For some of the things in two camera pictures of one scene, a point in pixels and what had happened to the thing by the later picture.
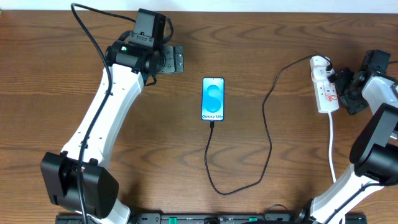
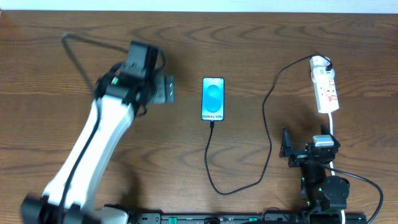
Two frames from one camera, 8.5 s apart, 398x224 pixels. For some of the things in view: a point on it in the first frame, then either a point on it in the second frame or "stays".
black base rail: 201,218 stays
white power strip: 326,94 stays
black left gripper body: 175,59 to 169,89
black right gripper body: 347,88 to 301,156
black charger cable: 212,123 stays
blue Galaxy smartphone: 212,99 stays
